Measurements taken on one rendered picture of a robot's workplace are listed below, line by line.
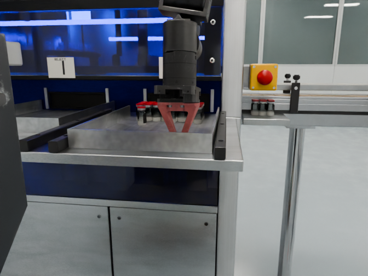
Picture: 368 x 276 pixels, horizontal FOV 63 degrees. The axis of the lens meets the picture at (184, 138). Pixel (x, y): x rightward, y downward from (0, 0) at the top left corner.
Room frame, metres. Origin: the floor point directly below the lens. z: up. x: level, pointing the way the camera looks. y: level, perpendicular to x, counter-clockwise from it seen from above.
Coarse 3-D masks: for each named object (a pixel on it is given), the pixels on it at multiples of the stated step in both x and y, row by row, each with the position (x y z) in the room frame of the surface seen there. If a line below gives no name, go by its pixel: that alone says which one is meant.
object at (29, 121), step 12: (24, 108) 0.92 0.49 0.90; (36, 108) 0.98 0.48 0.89; (96, 108) 0.84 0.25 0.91; (108, 108) 0.93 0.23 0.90; (24, 120) 0.65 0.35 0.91; (36, 120) 0.65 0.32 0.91; (48, 120) 0.65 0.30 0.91; (60, 120) 0.65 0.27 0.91; (72, 120) 0.70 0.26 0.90; (24, 132) 0.65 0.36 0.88; (36, 132) 0.65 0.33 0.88
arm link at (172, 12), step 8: (160, 0) 0.52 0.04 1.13; (208, 0) 0.51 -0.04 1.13; (160, 8) 0.52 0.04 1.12; (168, 8) 0.52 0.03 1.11; (176, 8) 0.52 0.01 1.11; (208, 8) 0.52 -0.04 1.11; (184, 16) 0.53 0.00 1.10; (192, 16) 0.52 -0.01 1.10; (200, 16) 0.51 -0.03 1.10; (208, 16) 0.53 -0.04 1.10; (200, 24) 0.56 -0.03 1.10; (200, 48) 0.59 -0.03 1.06
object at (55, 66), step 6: (48, 60) 0.92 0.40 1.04; (54, 60) 0.92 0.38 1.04; (60, 60) 0.92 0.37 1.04; (66, 60) 0.91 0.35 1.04; (72, 60) 0.91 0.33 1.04; (48, 66) 0.92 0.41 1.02; (54, 66) 0.92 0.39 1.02; (60, 66) 0.92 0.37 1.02; (66, 66) 0.92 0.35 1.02; (72, 66) 0.91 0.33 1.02; (48, 72) 0.92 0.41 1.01; (54, 72) 0.92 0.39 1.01; (60, 72) 0.92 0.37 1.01; (66, 72) 0.92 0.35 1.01; (72, 72) 0.91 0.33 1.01
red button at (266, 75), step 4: (260, 72) 0.81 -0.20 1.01; (264, 72) 0.81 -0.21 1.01; (268, 72) 0.80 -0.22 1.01; (260, 76) 0.81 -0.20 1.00; (264, 76) 0.80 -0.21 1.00; (268, 76) 0.80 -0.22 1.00; (272, 76) 0.81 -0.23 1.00; (260, 80) 0.81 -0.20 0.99; (264, 80) 0.80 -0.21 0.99; (268, 80) 0.80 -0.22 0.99; (264, 84) 0.81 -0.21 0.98
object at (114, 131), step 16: (112, 112) 0.73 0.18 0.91; (128, 112) 0.85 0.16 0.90; (80, 128) 0.57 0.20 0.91; (96, 128) 0.64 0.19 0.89; (112, 128) 0.69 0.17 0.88; (128, 128) 0.69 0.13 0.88; (144, 128) 0.69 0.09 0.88; (160, 128) 0.69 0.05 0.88; (176, 128) 0.69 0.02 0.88; (192, 128) 0.69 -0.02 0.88; (208, 128) 0.69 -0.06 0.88; (80, 144) 0.52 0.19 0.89; (96, 144) 0.52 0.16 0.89; (112, 144) 0.52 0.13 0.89; (128, 144) 0.51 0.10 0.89; (144, 144) 0.51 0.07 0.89; (160, 144) 0.50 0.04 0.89; (176, 144) 0.50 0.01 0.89; (192, 144) 0.49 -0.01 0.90; (208, 144) 0.49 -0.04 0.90
